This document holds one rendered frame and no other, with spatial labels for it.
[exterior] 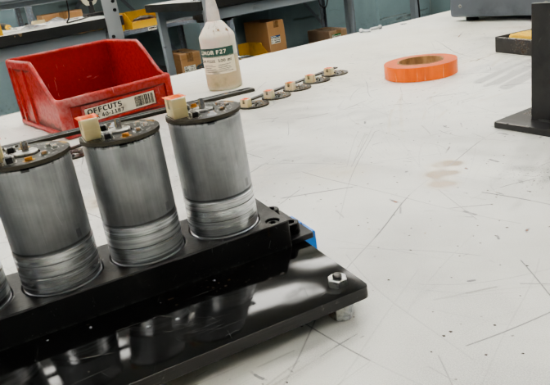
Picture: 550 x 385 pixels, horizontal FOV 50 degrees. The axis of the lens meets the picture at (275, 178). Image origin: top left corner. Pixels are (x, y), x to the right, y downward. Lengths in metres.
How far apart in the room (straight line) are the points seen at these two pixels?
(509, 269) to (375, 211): 0.07
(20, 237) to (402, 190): 0.16
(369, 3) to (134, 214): 5.87
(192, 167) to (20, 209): 0.05
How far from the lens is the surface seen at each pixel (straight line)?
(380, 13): 6.12
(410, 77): 0.49
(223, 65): 0.56
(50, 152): 0.18
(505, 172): 0.29
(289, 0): 3.03
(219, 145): 0.19
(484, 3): 0.80
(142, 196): 0.19
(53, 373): 0.18
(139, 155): 0.18
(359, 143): 0.35
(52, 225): 0.18
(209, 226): 0.20
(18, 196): 0.18
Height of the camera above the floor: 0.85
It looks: 20 degrees down
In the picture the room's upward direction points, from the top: 9 degrees counter-clockwise
